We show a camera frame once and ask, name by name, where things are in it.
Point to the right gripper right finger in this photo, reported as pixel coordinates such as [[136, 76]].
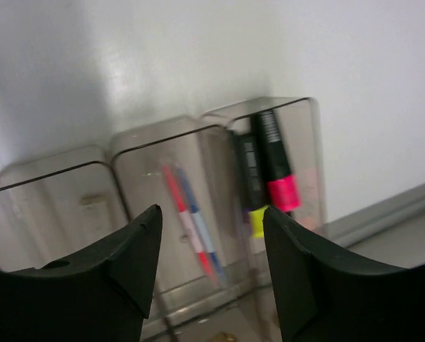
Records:
[[324, 292]]

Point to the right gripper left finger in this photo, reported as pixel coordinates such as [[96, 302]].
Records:
[[102, 292]]

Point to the grey white eraser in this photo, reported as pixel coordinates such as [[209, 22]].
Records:
[[94, 217]]

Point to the yellow black highlighter marker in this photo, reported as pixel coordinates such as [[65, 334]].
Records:
[[256, 222]]

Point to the pink black highlighter marker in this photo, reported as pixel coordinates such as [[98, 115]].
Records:
[[277, 171]]

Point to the pink double-ended pen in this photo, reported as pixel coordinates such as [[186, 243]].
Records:
[[188, 224]]

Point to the blue ballpoint pen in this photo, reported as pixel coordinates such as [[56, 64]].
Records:
[[200, 224]]

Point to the purple black highlighter marker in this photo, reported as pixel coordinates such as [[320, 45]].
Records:
[[248, 164]]

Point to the clear plastic organizer tray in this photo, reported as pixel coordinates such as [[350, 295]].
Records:
[[40, 218]]

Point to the aluminium frame rail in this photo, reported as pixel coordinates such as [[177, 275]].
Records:
[[372, 220]]

